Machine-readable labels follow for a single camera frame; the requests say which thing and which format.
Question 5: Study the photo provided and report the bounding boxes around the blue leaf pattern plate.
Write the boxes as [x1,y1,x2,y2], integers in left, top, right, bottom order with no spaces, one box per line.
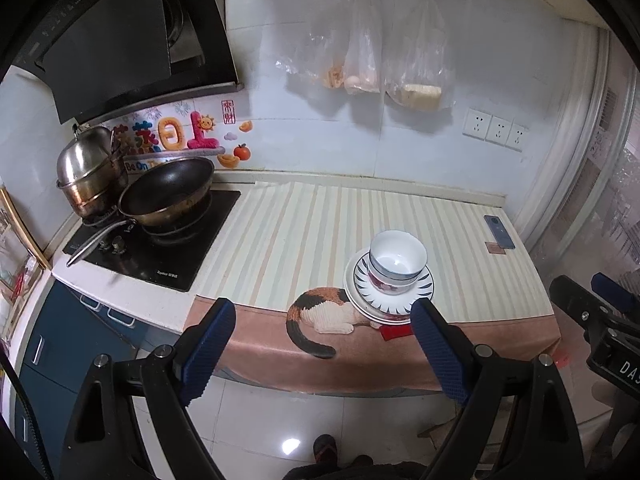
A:
[348,252,435,316]

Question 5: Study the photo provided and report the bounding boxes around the red floral white bowl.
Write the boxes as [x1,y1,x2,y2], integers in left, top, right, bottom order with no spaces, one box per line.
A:
[368,271,419,295]

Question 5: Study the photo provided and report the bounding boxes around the blue floral white bowl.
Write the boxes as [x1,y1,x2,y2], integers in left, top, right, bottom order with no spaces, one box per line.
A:
[369,230,427,275]

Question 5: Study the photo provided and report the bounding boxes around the white floral plate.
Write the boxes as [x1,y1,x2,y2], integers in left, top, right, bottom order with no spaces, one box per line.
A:
[343,249,419,326]

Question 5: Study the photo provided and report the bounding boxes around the gold rim white bowl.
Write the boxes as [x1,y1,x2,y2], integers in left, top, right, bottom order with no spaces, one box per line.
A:
[368,259,424,288]

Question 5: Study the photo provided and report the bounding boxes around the blue kitchen cabinet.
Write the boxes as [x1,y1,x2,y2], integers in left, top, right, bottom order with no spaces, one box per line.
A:
[20,281,178,474]

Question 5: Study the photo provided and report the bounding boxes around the black induction cooktop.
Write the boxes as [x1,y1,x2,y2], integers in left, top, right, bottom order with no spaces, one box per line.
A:
[86,190,241,292]

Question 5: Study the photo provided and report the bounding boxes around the striped cat tablecloth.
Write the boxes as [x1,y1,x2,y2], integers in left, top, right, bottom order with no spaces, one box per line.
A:
[186,183,561,393]

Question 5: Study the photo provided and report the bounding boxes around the blue smartphone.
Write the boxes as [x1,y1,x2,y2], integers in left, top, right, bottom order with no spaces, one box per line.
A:
[484,214,515,249]

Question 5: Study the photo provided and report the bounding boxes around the black slipper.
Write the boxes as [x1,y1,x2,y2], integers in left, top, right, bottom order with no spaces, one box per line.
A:
[312,434,337,466]

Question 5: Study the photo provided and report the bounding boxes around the black frying pan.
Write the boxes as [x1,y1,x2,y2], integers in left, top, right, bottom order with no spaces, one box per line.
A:
[66,157,215,266]

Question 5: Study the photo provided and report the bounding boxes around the steel pot with lid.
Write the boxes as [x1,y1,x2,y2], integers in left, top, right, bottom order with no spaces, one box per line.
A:
[56,126,128,219]

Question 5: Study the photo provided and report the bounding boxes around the plastic bag with bread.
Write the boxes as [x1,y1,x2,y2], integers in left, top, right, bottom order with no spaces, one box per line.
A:
[384,0,456,112]

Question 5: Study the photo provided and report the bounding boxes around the plastic bag with food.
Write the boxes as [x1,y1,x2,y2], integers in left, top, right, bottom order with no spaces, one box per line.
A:
[276,0,355,90]

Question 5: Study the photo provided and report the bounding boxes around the black range hood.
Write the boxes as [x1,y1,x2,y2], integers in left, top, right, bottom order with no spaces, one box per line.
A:
[12,0,242,124]

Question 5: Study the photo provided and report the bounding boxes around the plastic bag with eggs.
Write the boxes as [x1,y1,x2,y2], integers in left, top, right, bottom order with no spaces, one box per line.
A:
[343,0,383,94]

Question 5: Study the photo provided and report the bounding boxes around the colourful wall stickers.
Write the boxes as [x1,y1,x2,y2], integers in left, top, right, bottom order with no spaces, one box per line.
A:
[104,92,254,174]

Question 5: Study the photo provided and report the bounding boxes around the white wall socket strip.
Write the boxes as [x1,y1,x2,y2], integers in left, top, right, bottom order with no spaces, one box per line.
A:
[462,108,528,152]

